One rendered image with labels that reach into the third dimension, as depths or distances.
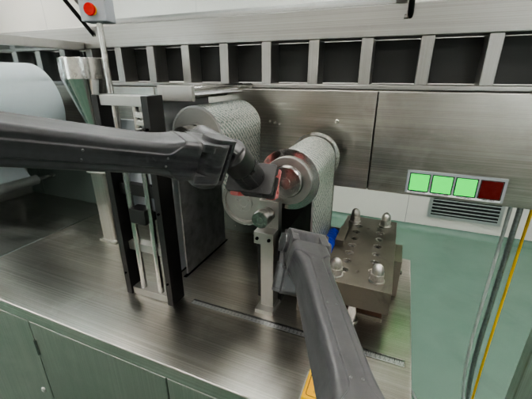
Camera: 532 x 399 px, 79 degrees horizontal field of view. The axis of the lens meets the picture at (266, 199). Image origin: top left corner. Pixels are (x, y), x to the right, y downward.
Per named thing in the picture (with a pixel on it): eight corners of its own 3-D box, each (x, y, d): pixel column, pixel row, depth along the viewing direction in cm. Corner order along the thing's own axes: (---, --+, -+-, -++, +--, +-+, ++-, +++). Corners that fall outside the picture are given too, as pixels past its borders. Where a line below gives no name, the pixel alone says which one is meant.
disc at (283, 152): (258, 203, 81) (260, 145, 75) (259, 203, 81) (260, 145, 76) (316, 214, 76) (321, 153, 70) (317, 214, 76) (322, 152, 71)
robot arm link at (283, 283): (333, 242, 58) (286, 233, 57) (321, 307, 56) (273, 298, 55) (314, 240, 69) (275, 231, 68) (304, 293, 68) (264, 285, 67)
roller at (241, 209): (223, 220, 87) (221, 177, 82) (260, 191, 108) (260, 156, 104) (264, 228, 82) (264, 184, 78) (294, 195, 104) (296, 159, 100)
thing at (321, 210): (308, 268, 82) (311, 201, 76) (328, 229, 103) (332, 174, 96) (309, 268, 82) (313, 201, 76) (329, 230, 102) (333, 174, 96)
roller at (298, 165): (263, 199, 79) (264, 153, 75) (295, 172, 101) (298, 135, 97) (309, 208, 75) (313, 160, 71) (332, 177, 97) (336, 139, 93)
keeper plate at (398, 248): (388, 294, 89) (393, 260, 86) (389, 275, 98) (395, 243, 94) (397, 297, 89) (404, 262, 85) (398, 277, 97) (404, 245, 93)
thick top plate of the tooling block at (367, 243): (318, 298, 79) (320, 277, 77) (346, 230, 113) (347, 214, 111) (388, 316, 73) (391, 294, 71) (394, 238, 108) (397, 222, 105)
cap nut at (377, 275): (367, 283, 75) (370, 266, 73) (369, 274, 78) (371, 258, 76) (384, 286, 73) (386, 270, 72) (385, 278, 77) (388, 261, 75)
